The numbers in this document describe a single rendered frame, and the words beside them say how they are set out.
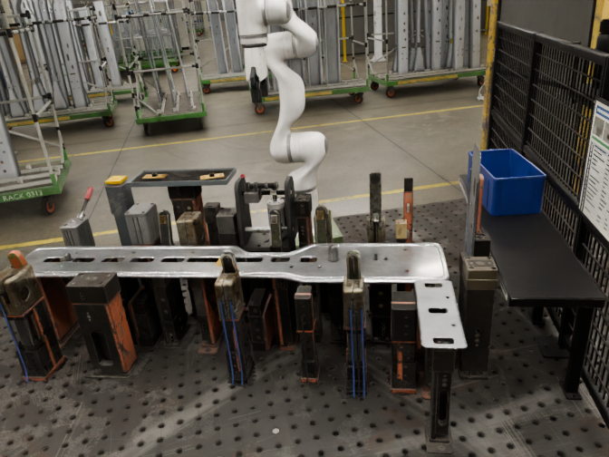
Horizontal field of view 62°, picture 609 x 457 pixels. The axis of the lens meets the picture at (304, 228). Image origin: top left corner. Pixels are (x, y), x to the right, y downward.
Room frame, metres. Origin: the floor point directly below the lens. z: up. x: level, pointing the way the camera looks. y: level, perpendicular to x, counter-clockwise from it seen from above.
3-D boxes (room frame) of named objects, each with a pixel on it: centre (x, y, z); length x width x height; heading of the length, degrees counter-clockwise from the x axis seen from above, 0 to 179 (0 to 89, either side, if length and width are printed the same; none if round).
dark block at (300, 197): (1.59, 0.00, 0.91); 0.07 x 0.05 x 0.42; 171
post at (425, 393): (1.12, -0.32, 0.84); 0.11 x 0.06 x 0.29; 171
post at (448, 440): (0.94, -0.29, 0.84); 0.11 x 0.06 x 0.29; 171
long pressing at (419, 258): (1.41, 0.28, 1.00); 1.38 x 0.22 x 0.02; 81
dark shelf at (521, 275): (1.46, -0.67, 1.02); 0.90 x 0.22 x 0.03; 171
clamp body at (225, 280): (1.23, 0.22, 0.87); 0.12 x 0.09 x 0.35; 171
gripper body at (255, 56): (1.64, 0.11, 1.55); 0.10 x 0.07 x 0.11; 170
